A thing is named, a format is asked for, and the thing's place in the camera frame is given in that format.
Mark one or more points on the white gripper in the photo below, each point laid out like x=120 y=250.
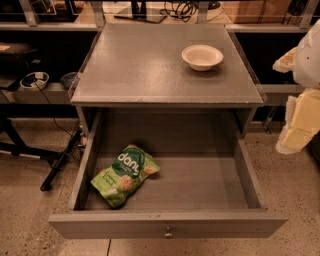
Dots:
x=309 y=63

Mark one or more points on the green rice chip bag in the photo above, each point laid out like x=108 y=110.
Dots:
x=126 y=173

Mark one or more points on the open grey top drawer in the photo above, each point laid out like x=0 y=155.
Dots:
x=206 y=186

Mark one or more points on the grey cabinet counter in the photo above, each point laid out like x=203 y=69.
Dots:
x=141 y=65

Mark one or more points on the metal drawer knob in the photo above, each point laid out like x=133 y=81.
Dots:
x=168 y=234

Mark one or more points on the white paper bowl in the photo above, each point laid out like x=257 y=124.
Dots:
x=202 y=57

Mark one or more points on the black monitor base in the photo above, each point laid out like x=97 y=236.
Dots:
x=139 y=11

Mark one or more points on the dark small bowl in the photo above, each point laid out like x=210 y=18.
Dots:
x=68 y=79

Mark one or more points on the black stand legs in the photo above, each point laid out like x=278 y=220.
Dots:
x=20 y=148

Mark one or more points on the white bowl with cable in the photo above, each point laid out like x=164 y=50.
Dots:
x=35 y=81

